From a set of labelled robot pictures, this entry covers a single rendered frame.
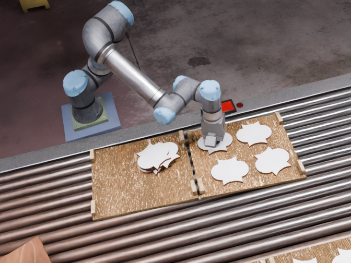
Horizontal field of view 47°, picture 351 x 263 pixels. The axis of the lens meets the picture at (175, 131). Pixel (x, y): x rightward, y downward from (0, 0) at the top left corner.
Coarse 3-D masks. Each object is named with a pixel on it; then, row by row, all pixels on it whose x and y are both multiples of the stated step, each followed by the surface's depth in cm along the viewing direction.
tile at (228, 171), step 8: (224, 160) 164; (232, 160) 163; (216, 168) 161; (224, 168) 161; (232, 168) 160; (240, 168) 160; (248, 168) 159; (216, 176) 159; (224, 176) 158; (232, 176) 158; (240, 176) 157; (224, 184) 156
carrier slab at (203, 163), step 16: (240, 128) 175; (272, 128) 173; (192, 144) 173; (240, 144) 170; (272, 144) 167; (288, 144) 166; (192, 160) 168; (208, 160) 166; (240, 160) 164; (256, 160) 163; (288, 160) 161; (208, 176) 161; (256, 176) 158; (272, 176) 157; (288, 176) 156; (304, 176) 155; (208, 192) 156; (224, 192) 155
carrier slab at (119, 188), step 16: (128, 144) 178; (144, 144) 177; (176, 144) 174; (96, 160) 174; (112, 160) 173; (128, 160) 172; (176, 160) 168; (96, 176) 168; (112, 176) 167; (128, 176) 166; (144, 176) 165; (160, 176) 164; (176, 176) 163; (192, 176) 162; (96, 192) 163; (112, 192) 162; (128, 192) 161; (144, 192) 160; (160, 192) 159; (176, 192) 158; (112, 208) 157; (128, 208) 156; (144, 208) 155
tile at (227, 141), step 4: (224, 136) 172; (228, 136) 172; (200, 140) 172; (204, 140) 172; (224, 140) 171; (228, 140) 170; (200, 144) 171; (220, 144) 169; (224, 144) 169; (228, 144) 169; (200, 148) 170; (204, 148) 169; (208, 148) 169; (212, 148) 169; (216, 148) 168; (220, 148) 168; (224, 148) 168; (208, 152) 169; (212, 152) 167
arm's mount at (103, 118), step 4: (100, 96) 208; (100, 100) 206; (104, 108) 202; (104, 112) 200; (72, 116) 201; (100, 116) 199; (104, 116) 198; (72, 120) 200; (100, 120) 198; (104, 120) 197; (108, 120) 198; (76, 124) 198; (80, 124) 197; (84, 124) 197; (88, 124) 197; (92, 124) 197; (96, 124) 198; (76, 128) 196; (80, 128) 197
